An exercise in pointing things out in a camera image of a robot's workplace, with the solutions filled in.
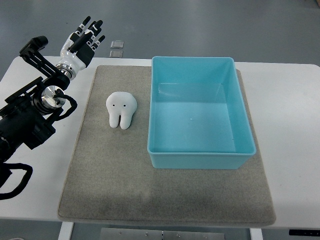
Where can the white table leg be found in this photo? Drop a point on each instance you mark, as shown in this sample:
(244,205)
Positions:
(256,234)
(66,230)

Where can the upper floor socket plate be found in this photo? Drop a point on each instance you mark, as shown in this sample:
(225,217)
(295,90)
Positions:
(117,44)

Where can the black table control panel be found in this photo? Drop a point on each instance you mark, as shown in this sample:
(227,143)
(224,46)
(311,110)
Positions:
(305,232)

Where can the grey metal base plate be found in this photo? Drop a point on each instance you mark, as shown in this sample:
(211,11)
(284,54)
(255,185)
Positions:
(146,234)

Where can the grey felt mat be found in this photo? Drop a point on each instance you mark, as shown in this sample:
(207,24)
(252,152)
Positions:
(111,178)

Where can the light blue plastic box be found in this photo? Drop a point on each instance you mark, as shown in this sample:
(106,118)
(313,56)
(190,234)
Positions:
(197,118)

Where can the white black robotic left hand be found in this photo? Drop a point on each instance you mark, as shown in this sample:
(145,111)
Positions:
(80,47)

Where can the floor socket plate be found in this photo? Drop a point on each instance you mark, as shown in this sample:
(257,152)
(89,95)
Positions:
(117,44)
(116,54)

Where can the white right table leg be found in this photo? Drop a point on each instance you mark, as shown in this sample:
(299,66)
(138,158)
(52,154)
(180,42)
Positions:
(256,234)

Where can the lower floor socket plate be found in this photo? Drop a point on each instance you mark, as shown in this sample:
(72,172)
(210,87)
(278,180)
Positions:
(116,54)

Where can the white left table leg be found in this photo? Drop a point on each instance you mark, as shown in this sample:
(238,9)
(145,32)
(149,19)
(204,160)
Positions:
(66,230)

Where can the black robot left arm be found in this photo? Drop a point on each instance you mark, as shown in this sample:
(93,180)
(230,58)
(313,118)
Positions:
(30,112)

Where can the white tooth plush toy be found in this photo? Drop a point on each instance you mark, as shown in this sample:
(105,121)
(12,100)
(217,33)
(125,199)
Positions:
(121,107)

